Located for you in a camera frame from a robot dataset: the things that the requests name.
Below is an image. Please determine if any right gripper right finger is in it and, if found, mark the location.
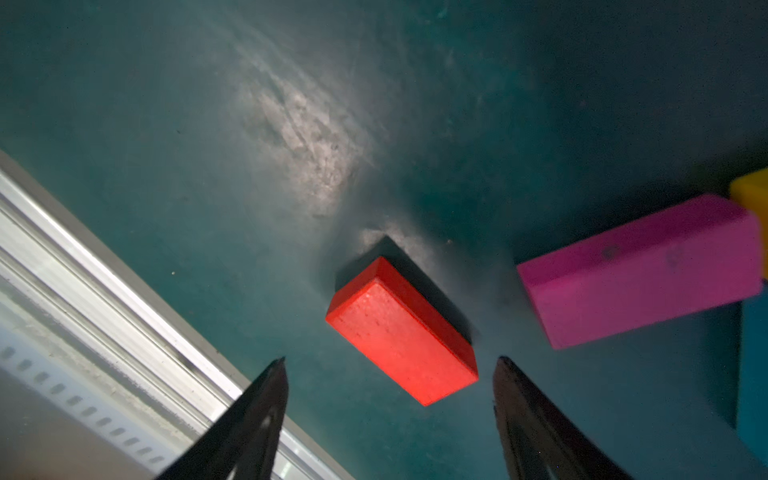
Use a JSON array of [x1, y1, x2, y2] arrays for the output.
[[493, 356, 631, 479]]

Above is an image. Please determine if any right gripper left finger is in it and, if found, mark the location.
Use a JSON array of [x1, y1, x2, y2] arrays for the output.
[[158, 358, 289, 479]]

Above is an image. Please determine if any red block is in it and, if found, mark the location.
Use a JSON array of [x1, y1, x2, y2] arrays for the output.
[[326, 257, 479, 406]]

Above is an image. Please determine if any teal block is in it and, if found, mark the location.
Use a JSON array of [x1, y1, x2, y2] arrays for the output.
[[736, 285, 767, 465]]

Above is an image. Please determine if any magenta block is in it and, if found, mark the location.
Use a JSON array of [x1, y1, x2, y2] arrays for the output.
[[517, 194, 763, 349]]

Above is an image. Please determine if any long yellow block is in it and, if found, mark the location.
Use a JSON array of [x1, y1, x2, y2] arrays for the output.
[[729, 168, 768, 280]]

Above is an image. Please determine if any aluminium front rail bed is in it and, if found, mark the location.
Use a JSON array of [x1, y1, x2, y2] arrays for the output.
[[1, 155, 346, 479]]

